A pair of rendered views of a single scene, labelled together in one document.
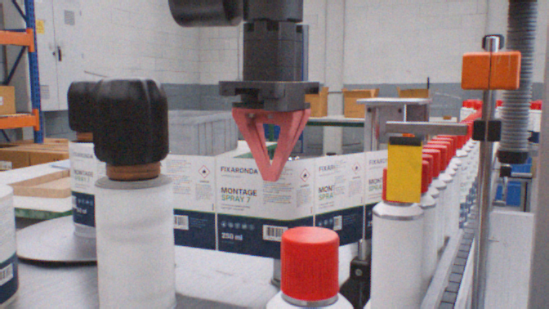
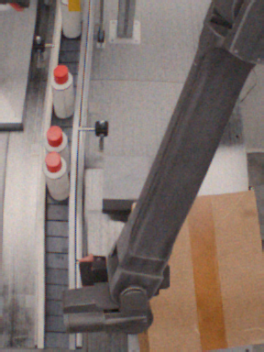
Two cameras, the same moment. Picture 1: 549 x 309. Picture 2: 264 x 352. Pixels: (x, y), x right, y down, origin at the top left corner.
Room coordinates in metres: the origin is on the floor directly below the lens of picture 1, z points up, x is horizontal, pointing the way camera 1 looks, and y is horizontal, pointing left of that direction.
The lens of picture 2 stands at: (-0.27, 0.13, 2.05)
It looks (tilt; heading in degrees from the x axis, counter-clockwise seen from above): 71 degrees down; 325
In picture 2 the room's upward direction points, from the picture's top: 10 degrees clockwise
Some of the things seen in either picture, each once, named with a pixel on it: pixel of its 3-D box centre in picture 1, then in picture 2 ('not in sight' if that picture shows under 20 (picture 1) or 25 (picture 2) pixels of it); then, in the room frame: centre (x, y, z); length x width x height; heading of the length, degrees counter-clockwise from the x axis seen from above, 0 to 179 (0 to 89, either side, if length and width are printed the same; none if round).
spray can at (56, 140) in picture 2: not in sight; (57, 151); (0.14, 0.04, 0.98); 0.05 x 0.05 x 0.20
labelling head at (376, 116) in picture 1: (396, 169); not in sight; (0.91, -0.23, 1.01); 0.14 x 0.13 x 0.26; 154
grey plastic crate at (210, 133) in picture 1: (185, 133); not in sight; (2.64, 0.48, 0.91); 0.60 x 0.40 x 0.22; 163
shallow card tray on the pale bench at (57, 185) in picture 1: (65, 182); not in sight; (1.76, 0.76, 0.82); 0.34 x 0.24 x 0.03; 165
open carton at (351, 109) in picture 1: (360, 102); not in sight; (6.00, -1.07, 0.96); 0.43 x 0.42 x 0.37; 67
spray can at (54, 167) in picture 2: not in sight; (56, 175); (0.09, 0.07, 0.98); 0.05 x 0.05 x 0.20
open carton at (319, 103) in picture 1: (310, 101); not in sight; (6.23, -0.48, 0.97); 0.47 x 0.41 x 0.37; 156
